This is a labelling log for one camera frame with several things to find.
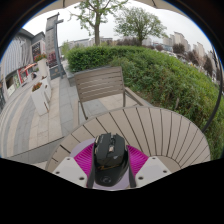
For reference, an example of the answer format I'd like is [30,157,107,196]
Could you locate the tall grey sign pillar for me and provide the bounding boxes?
[45,13,67,80]

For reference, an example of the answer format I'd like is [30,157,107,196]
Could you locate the tree with bare forked trunk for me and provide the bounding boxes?
[69,0,130,47]

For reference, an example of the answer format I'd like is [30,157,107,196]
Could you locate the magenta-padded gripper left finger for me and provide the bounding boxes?
[52,143,96,189]

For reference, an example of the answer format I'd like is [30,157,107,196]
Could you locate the black computer mouse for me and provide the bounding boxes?
[91,132,130,187]

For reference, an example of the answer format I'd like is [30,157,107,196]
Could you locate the storefront building with signs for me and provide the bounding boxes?
[0,28,47,112]

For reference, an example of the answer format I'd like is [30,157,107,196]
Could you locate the distant apartment buildings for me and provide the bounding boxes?
[162,31,215,68]

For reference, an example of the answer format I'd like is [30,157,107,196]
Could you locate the white planter box with flowers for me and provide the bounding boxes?
[35,53,52,82]
[30,82,52,116]

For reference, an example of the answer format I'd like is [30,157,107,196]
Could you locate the brown slatted outdoor chair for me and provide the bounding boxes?
[73,65,145,126]

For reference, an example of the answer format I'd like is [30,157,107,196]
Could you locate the dark curved umbrella pole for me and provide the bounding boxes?
[201,46,224,134]

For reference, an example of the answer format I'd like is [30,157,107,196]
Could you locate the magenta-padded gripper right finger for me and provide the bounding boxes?
[126,145,173,189]

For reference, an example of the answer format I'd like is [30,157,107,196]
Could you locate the round leafy green tree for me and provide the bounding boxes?
[114,6,168,46]

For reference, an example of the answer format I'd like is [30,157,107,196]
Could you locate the beige umbrella canopy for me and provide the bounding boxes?
[33,0,188,18]

